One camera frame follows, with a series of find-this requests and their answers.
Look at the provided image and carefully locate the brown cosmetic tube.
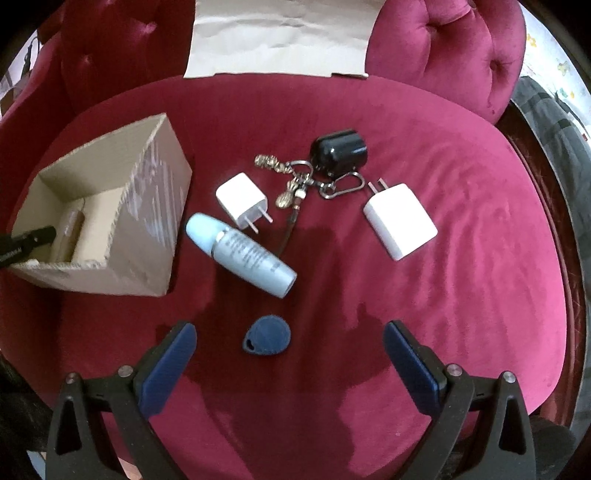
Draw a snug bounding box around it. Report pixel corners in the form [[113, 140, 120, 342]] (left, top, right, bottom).
[[51, 208, 86, 261]]

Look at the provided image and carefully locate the large white charger plug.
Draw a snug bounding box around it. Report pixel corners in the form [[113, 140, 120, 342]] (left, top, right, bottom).
[[363, 178, 438, 263]]

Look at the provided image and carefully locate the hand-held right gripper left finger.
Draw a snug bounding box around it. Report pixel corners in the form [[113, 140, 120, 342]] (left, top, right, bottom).
[[46, 320, 198, 480]]

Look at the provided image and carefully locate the blue key fob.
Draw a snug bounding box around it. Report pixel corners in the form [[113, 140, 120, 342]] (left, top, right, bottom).
[[241, 315, 291, 356]]

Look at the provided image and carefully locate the keychain with gold charms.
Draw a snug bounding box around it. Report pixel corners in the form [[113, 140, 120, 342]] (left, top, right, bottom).
[[254, 154, 366, 257]]

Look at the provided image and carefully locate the white printed blanket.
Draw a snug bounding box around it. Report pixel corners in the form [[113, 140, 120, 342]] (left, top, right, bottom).
[[522, 18, 591, 139]]

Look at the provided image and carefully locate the cardboard box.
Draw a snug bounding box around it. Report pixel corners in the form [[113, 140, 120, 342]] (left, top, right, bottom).
[[10, 113, 193, 297]]

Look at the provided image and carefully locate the brown paper sheet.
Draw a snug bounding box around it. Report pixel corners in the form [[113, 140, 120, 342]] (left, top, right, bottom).
[[183, 0, 376, 80]]

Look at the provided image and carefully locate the light blue bottle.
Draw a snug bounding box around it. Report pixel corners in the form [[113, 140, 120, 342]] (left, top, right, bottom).
[[185, 212, 297, 298]]

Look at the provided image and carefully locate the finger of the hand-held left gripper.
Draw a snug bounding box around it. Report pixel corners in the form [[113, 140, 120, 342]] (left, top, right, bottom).
[[0, 225, 57, 268]]

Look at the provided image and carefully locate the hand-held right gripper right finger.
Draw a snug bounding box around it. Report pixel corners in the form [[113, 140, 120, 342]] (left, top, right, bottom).
[[383, 320, 539, 480]]

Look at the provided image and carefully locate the red velvet armchair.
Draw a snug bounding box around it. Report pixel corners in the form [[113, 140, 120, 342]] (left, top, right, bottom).
[[0, 0, 578, 480]]

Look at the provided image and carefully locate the dark cloth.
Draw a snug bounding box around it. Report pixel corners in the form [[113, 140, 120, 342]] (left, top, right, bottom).
[[0, 351, 56, 455]]

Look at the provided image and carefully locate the small white charger plug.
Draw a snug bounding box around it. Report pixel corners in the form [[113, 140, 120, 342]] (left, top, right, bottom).
[[215, 173, 274, 232]]

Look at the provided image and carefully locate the grey cloth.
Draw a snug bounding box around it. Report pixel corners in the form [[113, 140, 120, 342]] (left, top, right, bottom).
[[510, 76, 591, 259]]

